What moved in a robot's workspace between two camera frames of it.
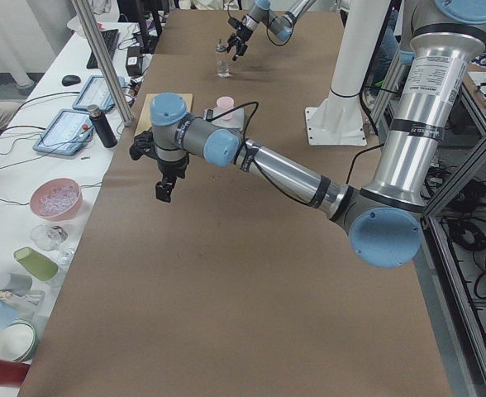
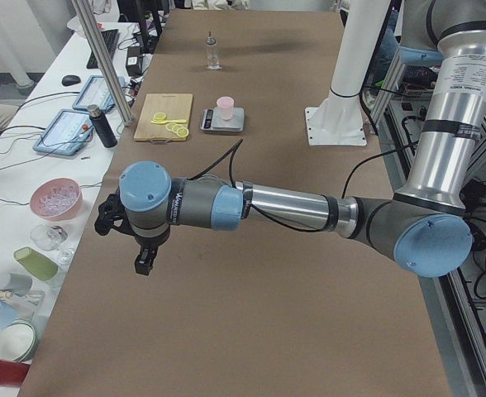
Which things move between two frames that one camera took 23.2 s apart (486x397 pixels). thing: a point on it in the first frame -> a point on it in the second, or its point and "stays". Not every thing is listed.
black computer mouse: x=70 y=79 stays
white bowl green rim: x=16 y=341 stays
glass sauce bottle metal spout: x=222 y=59 -> x=212 y=54
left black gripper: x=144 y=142 -> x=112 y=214
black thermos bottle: x=102 y=126 stays
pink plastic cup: x=224 y=103 stays
